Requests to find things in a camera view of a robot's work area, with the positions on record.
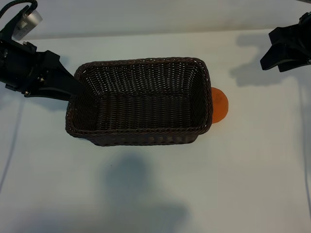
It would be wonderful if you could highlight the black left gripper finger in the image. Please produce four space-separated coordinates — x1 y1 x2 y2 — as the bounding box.
23 88 71 102
41 50 85 97

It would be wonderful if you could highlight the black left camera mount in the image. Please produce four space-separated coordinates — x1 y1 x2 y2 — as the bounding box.
0 7 30 42

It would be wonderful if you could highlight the orange fruit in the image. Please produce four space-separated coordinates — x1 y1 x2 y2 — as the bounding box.
210 87 229 125

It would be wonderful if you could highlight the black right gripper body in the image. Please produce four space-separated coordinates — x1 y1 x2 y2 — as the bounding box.
291 11 311 57

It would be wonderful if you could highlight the dark brown wicker basket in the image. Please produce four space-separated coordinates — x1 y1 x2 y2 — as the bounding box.
65 57 214 147

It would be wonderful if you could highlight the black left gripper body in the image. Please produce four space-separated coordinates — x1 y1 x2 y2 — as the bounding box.
0 40 47 97

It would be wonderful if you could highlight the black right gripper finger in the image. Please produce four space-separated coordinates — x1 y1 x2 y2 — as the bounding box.
276 48 311 73
259 25 296 71

